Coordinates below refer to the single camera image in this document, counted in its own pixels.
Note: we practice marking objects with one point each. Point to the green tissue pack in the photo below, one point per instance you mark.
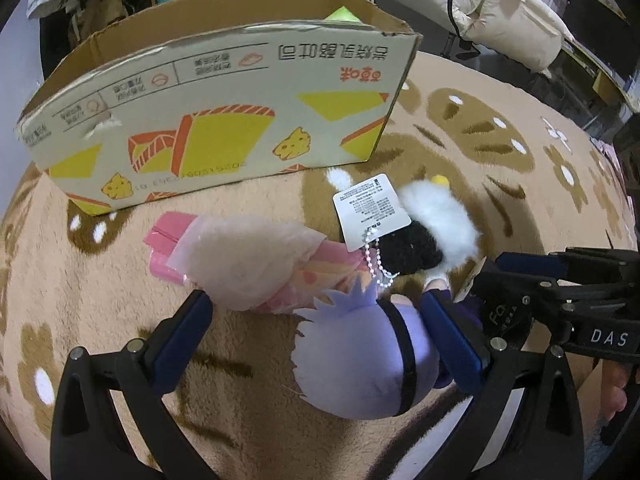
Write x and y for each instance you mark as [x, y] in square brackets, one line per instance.
[342, 16]

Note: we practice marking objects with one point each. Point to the person's right hand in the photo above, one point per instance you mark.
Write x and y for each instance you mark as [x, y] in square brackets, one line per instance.
[614, 379]

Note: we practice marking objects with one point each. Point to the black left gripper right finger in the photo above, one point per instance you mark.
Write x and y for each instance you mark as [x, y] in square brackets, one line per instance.
[545, 439]

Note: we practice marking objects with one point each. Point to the pink tissue pack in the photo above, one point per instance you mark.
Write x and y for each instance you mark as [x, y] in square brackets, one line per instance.
[251, 263]

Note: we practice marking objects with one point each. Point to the black and white plush keychain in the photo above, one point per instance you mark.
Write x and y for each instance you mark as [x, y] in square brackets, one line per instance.
[440, 238]

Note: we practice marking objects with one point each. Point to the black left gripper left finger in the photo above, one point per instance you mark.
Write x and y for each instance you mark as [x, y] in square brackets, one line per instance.
[88, 440]

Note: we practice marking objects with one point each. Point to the purple haired doll plush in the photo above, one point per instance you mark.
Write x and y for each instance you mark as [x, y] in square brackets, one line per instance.
[361, 356]

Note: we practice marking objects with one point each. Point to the cardboard box with yellow print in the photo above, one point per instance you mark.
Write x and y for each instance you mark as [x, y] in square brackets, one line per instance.
[191, 94]

